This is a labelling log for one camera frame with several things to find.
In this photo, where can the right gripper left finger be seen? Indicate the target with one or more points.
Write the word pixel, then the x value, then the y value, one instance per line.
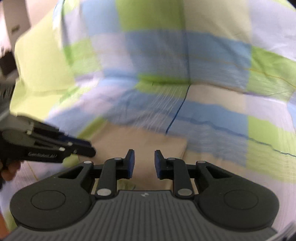
pixel 110 172

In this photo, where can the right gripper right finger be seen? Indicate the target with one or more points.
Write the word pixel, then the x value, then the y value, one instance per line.
pixel 178 171

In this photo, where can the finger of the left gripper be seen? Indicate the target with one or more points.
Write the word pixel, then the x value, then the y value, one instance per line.
pixel 81 151
pixel 78 141

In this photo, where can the beige cloth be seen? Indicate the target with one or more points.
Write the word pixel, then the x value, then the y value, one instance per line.
pixel 114 141

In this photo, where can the person's left hand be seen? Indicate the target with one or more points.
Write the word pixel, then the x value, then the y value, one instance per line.
pixel 10 171

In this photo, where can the plaid blue green sheet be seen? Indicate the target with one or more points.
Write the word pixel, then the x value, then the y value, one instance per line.
pixel 220 74

